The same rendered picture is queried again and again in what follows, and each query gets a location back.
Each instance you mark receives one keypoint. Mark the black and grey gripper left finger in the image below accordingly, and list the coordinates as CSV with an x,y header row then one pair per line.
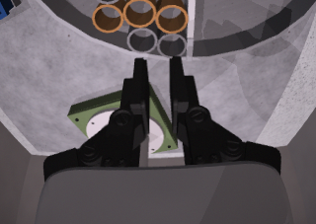
x,y
118,143

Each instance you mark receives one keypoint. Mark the bronze bushing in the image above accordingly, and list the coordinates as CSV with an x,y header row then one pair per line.
x,y
139,20
175,25
104,23

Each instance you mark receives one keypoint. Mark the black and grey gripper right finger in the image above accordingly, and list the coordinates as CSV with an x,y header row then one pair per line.
x,y
208,140

